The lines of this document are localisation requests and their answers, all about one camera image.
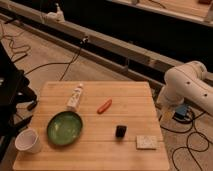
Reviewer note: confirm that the black equipment stand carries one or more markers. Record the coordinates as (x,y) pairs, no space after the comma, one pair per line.
(14,89)

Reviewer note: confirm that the orange carrot toy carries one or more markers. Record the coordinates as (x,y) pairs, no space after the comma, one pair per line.
(104,107)

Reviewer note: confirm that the white tube with cap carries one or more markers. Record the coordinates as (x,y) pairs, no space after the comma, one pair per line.
(74,100)

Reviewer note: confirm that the beige square sponge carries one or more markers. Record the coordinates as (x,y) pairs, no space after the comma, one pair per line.
(146,142)

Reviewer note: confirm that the green round plate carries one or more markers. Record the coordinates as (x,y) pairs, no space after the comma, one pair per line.
(64,128)

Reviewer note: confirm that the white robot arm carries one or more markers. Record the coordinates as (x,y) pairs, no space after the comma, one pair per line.
(187,82)

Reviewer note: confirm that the black eraser block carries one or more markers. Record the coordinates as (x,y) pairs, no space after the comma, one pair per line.
(120,131)

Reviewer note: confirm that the white paper cup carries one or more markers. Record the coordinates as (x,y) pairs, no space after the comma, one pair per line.
(28,141)

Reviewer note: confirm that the blue box on floor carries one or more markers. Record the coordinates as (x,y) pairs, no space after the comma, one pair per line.
(181,111)

